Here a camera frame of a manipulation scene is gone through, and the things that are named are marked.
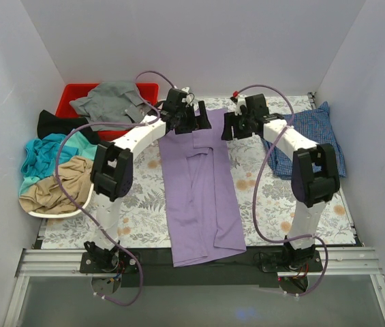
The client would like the aluminium frame rail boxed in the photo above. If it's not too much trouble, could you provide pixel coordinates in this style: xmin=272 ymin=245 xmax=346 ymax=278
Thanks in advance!
xmin=4 ymin=247 xmax=385 ymax=326

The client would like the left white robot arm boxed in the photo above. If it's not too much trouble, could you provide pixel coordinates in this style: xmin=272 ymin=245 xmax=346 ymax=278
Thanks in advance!
xmin=84 ymin=89 xmax=211 ymax=273

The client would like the purple t shirt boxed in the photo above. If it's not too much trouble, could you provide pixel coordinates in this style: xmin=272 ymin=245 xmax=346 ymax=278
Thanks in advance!
xmin=159 ymin=108 xmax=246 ymax=267

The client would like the white oval basket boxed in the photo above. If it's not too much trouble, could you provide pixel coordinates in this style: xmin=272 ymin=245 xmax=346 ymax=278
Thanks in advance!
xmin=28 ymin=141 xmax=104 ymax=219

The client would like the blue checkered folded shirt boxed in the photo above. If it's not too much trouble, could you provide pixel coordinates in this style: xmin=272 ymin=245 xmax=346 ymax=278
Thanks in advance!
xmin=268 ymin=102 xmax=347 ymax=180

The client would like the grey collared shirt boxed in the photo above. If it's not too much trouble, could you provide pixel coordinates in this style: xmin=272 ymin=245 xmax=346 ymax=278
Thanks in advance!
xmin=70 ymin=81 xmax=151 ymax=124

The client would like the beige shirt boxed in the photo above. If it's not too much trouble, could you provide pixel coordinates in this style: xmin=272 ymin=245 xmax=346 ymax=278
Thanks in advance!
xmin=18 ymin=156 xmax=93 ymax=215

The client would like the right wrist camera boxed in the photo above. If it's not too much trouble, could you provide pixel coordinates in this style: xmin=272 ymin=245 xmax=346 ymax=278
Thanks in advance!
xmin=230 ymin=91 xmax=245 ymax=115

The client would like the red plastic bin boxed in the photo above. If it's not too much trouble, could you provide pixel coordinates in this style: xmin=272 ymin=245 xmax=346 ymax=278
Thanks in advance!
xmin=55 ymin=82 xmax=159 ymax=141

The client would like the black shirt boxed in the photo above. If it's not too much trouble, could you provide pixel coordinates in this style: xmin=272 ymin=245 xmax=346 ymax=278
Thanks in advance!
xmin=37 ymin=110 xmax=101 ymax=144

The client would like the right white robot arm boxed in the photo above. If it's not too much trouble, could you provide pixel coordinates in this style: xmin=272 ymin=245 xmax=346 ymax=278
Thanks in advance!
xmin=221 ymin=92 xmax=340 ymax=271

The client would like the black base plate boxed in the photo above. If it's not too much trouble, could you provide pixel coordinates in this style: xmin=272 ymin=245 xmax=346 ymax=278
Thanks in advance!
xmin=79 ymin=246 xmax=323 ymax=288

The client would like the teal shirt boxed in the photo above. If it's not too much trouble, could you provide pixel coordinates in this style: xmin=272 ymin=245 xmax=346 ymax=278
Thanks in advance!
xmin=18 ymin=131 xmax=97 ymax=196

